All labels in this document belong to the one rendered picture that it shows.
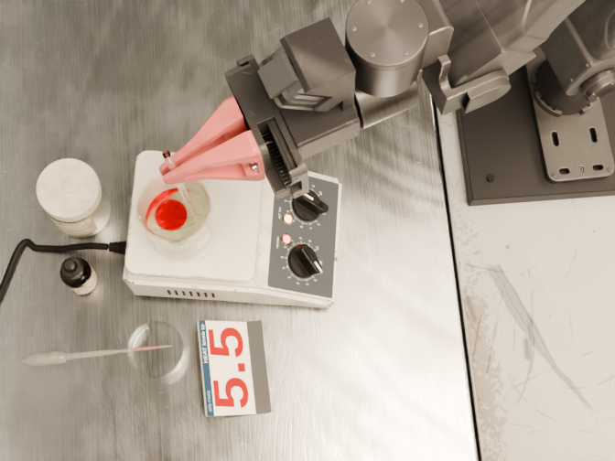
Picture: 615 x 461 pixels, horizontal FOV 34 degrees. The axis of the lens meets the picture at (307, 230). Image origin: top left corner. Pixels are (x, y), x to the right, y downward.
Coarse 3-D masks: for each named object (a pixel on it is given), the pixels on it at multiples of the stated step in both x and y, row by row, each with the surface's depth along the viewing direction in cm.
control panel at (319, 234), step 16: (320, 192) 99; (336, 192) 100; (288, 208) 97; (336, 208) 100; (272, 224) 96; (288, 224) 96; (304, 224) 97; (320, 224) 98; (336, 224) 99; (272, 240) 95; (304, 240) 97; (320, 240) 98; (272, 256) 95; (320, 256) 98; (272, 272) 95; (288, 272) 96; (288, 288) 95; (304, 288) 96; (320, 288) 97
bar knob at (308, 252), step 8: (296, 248) 96; (304, 248) 95; (288, 256) 96; (296, 256) 96; (304, 256) 95; (312, 256) 95; (296, 264) 96; (304, 264) 96; (312, 264) 95; (320, 264) 96; (296, 272) 96; (304, 272) 96; (312, 272) 96; (320, 272) 95
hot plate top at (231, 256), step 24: (144, 168) 94; (216, 192) 94; (240, 192) 94; (216, 216) 93; (240, 216) 93; (144, 240) 92; (216, 240) 93; (240, 240) 93; (144, 264) 92; (168, 264) 92; (192, 264) 92; (216, 264) 92; (240, 264) 92
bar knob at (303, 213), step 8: (312, 192) 98; (296, 200) 97; (304, 200) 96; (312, 200) 96; (320, 200) 97; (296, 208) 97; (304, 208) 97; (312, 208) 97; (320, 208) 97; (328, 208) 97; (304, 216) 97; (312, 216) 98
